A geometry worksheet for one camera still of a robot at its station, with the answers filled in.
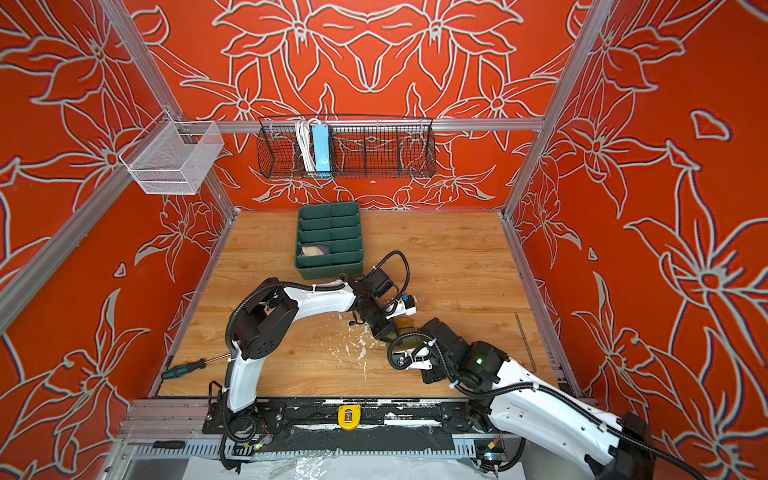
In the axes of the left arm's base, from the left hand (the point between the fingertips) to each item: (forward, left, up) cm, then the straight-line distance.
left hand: (398, 339), depth 85 cm
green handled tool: (-11, +58, +1) cm, 59 cm away
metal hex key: (+2, -37, -1) cm, 37 cm away
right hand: (-3, -5, +6) cm, 8 cm away
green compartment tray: (+31, +25, +6) cm, 41 cm away
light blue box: (+44, +26, +33) cm, 61 cm away
